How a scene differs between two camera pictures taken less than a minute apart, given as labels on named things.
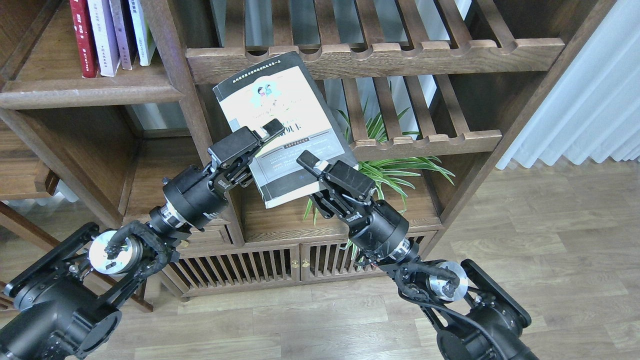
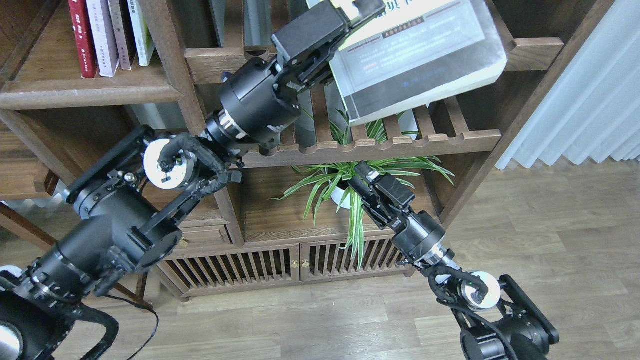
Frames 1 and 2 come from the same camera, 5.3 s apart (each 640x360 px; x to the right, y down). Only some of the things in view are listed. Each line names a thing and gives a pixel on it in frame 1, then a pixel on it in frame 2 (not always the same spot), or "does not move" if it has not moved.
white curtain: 592,107 does not move
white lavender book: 104,37 does not move
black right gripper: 374,226 -> 415,233
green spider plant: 393,173 does not move
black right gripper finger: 242,140 -> 307,42
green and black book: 283,90 -> 419,49
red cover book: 86,38 does not move
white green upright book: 144,38 does not move
